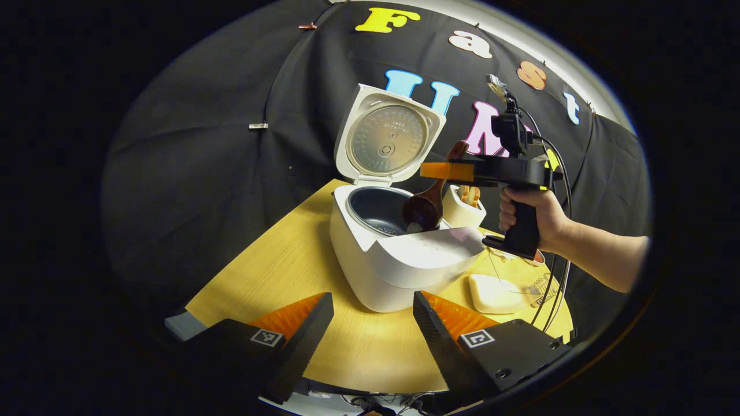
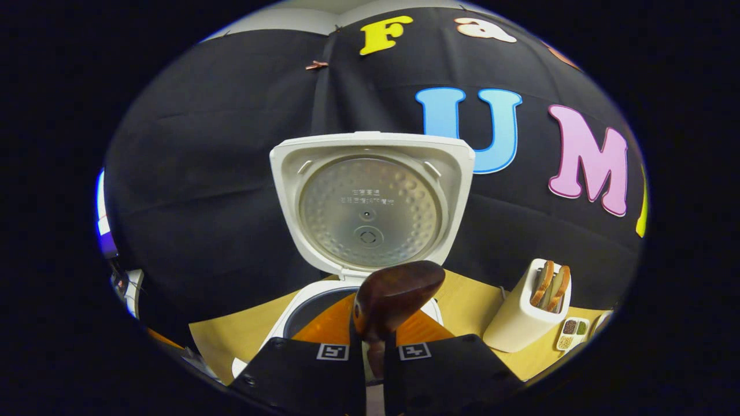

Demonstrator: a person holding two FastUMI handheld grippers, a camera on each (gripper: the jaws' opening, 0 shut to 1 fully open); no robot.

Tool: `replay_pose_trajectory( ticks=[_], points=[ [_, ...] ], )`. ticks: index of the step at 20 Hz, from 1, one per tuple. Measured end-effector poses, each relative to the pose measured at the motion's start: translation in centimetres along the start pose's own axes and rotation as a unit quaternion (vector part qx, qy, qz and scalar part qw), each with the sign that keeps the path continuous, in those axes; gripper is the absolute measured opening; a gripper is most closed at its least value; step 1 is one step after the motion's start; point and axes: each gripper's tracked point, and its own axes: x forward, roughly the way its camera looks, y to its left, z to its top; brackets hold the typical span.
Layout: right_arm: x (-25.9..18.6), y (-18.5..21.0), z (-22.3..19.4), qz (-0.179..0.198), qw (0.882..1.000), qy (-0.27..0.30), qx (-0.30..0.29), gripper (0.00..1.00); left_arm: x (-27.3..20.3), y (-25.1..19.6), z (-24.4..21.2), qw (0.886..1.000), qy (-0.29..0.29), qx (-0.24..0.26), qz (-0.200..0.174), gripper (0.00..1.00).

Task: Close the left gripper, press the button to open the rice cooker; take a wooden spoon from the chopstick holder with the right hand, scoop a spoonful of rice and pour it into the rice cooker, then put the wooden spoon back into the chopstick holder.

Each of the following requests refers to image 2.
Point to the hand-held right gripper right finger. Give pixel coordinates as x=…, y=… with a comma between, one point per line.
x=451, y=375

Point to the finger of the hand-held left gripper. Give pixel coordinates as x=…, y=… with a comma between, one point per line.
x=165, y=339

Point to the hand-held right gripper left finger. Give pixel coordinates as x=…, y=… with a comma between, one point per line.
x=312, y=375

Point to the brown wooden spoon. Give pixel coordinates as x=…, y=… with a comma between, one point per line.
x=393, y=294

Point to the white rice cooker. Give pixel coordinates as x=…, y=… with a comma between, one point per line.
x=370, y=208

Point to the white toaster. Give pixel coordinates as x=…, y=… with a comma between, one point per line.
x=514, y=329

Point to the white divided dish with grains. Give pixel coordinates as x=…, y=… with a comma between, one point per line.
x=572, y=334

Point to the toasted bread slice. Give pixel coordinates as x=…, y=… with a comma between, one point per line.
x=542, y=283
x=561, y=286

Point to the black backdrop cloth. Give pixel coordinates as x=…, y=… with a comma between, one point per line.
x=202, y=173

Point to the red cloth clip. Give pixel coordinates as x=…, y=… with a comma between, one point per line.
x=317, y=64

